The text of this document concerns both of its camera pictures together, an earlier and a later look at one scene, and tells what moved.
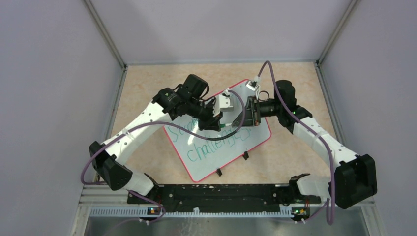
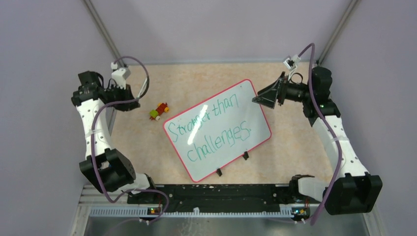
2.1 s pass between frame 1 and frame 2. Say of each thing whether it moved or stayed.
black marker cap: stayed
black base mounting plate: stayed
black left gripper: moved
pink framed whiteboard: stayed
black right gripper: moved
